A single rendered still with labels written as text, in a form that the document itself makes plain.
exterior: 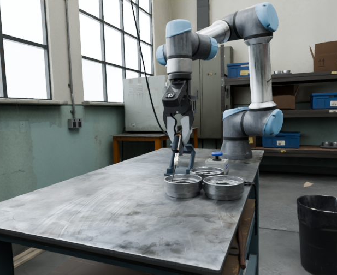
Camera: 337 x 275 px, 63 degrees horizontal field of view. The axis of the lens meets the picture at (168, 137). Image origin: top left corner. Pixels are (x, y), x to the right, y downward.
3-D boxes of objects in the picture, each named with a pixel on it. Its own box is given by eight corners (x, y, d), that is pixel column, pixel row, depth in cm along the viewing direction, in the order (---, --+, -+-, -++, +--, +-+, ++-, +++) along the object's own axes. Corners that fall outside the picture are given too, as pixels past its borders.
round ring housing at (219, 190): (249, 201, 67) (249, 184, 66) (206, 202, 67) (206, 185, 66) (238, 189, 77) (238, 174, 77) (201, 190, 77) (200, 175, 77)
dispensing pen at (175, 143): (165, 177, 75) (176, 125, 83) (170, 181, 78) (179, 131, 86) (172, 177, 74) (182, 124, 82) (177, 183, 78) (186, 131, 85)
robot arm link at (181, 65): (187, 57, 76) (160, 59, 79) (188, 73, 77) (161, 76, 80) (195, 61, 83) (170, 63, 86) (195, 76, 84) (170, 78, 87)
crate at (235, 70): (262, 79, 432) (262, 65, 430) (262, 76, 396) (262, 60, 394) (229, 81, 449) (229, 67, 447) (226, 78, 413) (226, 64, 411)
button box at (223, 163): (225, 175, 94) (225, 161, 93) (205, 173, 97) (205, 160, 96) (229, 170, 101) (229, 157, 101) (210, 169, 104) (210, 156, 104)
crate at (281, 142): (300, 145, 418) (300, 131, 416) (300, 149, 384) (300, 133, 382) (264, 144, 441) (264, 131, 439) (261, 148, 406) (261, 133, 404)
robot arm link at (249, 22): (254, 133, 129) (246, 11, 119) (286, 134, 118) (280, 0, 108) (241, 138, 121) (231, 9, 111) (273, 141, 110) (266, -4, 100)
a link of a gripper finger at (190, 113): (196, 129, 80) (193, 99, 80) (194, 129, 79) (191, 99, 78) (181, 130, 82) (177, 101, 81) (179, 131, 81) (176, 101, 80)
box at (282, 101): (300, 109, 377) (301, 82, 374) (261, 111, 397) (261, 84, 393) (298, 109, 416) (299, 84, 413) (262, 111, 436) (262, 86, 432)
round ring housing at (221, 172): (184, 186, 81) (184, 172, 81) (196, 178, 91) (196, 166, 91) (219, 189, 77) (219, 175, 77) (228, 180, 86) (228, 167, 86)
